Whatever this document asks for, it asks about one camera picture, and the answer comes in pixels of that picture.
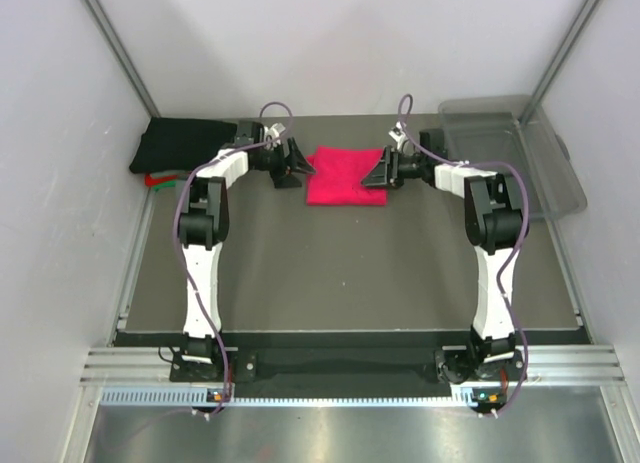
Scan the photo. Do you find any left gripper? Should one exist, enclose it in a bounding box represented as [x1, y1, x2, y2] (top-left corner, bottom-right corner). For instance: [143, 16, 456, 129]
[253, 136, 315, 188]

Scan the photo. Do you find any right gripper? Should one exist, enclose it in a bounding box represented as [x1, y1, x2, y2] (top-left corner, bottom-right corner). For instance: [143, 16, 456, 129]
[360, 146, 426, 190]

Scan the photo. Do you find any pink t shirt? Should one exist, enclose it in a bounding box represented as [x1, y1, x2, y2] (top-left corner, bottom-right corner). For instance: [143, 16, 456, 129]
[306, 146, 387, 206]

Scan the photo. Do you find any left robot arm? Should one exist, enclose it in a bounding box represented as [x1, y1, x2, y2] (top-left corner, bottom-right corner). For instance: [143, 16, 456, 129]
[172, 120, 315, 384]

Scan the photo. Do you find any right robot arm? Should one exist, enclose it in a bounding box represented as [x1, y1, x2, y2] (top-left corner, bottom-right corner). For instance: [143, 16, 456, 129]
[361, 122, 529, 384]

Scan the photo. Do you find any folded green t shirt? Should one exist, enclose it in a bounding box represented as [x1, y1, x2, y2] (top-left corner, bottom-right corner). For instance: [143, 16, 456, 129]
[150, 179, 177, 191]

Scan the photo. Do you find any folded black t shirt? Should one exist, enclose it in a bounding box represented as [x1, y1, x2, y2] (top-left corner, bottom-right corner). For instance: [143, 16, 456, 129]
[129, 117, 237, 174]

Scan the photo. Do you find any folded red t shirt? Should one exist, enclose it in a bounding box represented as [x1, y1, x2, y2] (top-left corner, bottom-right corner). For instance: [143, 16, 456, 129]
[144, 173, 177, 188]

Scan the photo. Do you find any clear plastic bin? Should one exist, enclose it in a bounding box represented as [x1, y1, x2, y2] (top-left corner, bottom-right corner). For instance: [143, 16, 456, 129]
[438, 95, 587, 220]

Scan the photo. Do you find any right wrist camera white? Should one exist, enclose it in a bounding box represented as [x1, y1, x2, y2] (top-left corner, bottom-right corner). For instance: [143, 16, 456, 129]
[388, 122, 409, 152]

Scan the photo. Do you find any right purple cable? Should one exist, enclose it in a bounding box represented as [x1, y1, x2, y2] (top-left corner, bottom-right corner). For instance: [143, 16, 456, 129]
[395, 93, 531, 418]

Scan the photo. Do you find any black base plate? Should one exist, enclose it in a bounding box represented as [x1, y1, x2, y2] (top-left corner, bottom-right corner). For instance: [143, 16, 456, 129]
[169, 330, 526, 398]

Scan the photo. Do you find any grey cable duct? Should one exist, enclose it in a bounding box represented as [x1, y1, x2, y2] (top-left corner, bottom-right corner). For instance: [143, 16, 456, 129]
[100, 386, 500, 409]

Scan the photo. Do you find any left corner frame post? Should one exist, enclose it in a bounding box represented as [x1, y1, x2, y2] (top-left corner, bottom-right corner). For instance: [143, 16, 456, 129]
[81, 0, 160, 117]

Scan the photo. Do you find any corner frame post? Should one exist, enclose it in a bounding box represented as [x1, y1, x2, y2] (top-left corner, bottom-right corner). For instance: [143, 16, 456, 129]
[518, 0, 604, 126]
[81, 0, 160, 117]

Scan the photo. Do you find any aluminium frame rail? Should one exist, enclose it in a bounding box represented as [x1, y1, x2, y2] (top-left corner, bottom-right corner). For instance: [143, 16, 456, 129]
[80, 345, 624, 386]

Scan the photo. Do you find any right corner frame post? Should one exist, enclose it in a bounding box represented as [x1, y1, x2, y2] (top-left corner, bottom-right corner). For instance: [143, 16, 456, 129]
[518, 0, 604, 126]

